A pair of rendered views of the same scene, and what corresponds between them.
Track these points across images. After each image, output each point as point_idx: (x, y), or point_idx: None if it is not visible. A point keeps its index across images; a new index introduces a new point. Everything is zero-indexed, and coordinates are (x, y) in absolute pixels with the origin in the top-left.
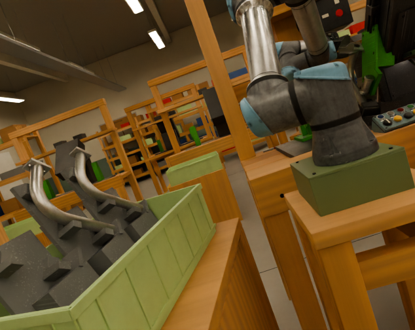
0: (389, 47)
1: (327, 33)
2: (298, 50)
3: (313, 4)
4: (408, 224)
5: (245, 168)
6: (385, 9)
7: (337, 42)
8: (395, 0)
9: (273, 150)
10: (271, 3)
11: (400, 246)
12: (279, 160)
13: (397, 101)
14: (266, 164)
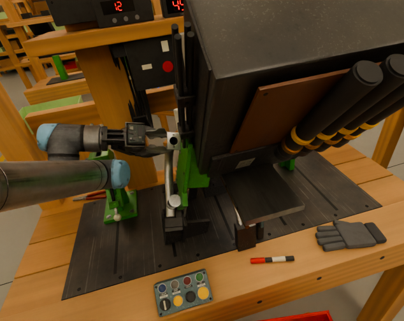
0: (204, 172)
1: (129, 125)
2: (79, 148)
3: (20, 200)
4: None
5: (22, 261)
6: (197, 144)
7: (141, 144)
8: (206, 150)
9: (82, 205)
10: None
11: None
12: (60, 267)
13: (204, 221)
14: (41, 272)
